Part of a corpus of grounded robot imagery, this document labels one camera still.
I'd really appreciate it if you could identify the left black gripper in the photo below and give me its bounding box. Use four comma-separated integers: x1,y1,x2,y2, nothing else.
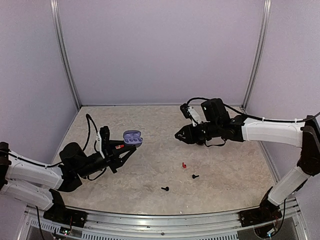
76,140,136,178

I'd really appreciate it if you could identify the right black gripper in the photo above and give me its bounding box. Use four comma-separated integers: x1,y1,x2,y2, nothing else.
174,120,221,145

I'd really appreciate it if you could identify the purple earbud charging case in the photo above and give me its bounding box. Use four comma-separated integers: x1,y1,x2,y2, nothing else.
123,130,143,146

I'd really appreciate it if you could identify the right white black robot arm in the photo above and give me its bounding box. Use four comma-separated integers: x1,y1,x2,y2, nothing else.
174,98,320,222

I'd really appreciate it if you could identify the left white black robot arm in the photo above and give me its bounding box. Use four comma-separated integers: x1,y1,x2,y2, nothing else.
0,140,137,223

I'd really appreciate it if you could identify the red earbud near red case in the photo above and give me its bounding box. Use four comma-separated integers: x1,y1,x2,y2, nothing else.
115,144,125,150

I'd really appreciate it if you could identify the black earbud at front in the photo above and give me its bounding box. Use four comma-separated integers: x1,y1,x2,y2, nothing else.
161,186,170,192

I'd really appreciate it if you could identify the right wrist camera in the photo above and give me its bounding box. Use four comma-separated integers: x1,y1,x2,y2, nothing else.
179,103,202,127

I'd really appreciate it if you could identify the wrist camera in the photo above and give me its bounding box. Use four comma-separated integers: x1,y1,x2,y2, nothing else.
179,103,202,127
94,125,110,159

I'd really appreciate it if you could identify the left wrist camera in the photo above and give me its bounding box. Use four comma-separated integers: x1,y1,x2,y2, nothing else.
94,125,110,159

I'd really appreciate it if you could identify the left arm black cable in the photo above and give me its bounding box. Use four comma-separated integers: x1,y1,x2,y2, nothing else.
82,113,99,153

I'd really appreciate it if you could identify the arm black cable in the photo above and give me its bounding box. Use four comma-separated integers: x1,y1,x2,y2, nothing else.
82,113,99,153
186,97,320,124

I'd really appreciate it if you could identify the front aluminium rail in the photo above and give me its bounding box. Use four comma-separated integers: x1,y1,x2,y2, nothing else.
18,197,310,240

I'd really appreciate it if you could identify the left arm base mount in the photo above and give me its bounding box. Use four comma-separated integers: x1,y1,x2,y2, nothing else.
43,206,88,228

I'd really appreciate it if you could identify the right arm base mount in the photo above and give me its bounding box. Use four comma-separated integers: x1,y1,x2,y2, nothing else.
239,207,283,228

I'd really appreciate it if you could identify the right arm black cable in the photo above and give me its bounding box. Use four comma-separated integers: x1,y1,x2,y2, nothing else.
186,97,320,124

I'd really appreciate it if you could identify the right aluminium frame post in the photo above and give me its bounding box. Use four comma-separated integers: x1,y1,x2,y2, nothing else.
241,0,272,111

